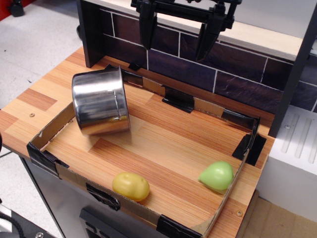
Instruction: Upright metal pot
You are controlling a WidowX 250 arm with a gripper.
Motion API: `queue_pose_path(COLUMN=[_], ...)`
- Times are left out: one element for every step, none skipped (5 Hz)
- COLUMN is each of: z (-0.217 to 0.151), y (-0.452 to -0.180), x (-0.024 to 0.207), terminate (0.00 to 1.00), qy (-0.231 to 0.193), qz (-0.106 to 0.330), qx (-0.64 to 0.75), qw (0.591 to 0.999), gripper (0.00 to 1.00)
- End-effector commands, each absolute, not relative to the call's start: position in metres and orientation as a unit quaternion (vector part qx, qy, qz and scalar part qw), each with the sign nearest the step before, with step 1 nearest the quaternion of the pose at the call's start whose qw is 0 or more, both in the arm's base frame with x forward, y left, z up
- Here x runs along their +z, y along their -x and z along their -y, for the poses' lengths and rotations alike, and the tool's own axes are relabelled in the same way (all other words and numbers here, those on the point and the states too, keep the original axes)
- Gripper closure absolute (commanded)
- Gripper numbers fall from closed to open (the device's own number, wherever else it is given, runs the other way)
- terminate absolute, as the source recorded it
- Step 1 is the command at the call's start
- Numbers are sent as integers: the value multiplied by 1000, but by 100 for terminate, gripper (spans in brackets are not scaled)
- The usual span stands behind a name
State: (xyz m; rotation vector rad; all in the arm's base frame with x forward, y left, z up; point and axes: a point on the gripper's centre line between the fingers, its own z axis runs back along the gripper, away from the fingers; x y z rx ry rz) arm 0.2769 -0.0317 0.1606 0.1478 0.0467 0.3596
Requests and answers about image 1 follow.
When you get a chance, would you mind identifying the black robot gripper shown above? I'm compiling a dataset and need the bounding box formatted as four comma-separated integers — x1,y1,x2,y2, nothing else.
139,0,242,61

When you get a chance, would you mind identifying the stainless steel pot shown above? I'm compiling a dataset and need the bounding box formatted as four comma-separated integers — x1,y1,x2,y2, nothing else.
72,68,130,136

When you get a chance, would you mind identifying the cardboard fence with black tape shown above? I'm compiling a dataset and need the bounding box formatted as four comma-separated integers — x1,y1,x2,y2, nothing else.
26,62,273,238

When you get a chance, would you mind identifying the green plastic pear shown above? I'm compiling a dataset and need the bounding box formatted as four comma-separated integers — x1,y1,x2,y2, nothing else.
198,161,234,190

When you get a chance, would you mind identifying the black caster wheel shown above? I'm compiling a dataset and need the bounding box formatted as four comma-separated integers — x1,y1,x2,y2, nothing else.
7,0,24,17

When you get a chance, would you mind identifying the yellow plastic potato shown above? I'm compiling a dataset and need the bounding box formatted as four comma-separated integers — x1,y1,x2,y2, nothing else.
112,172,150,202

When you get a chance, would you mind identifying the white ribbed drainer block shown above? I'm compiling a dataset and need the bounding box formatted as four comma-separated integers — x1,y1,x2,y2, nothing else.
257,106,317,221

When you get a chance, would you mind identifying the black oven control panel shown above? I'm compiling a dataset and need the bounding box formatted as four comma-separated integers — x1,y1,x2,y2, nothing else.
79,209,159,238

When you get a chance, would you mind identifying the dark shelf frame with backsplash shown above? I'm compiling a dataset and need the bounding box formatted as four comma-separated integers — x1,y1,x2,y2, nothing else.
77,0,317,132

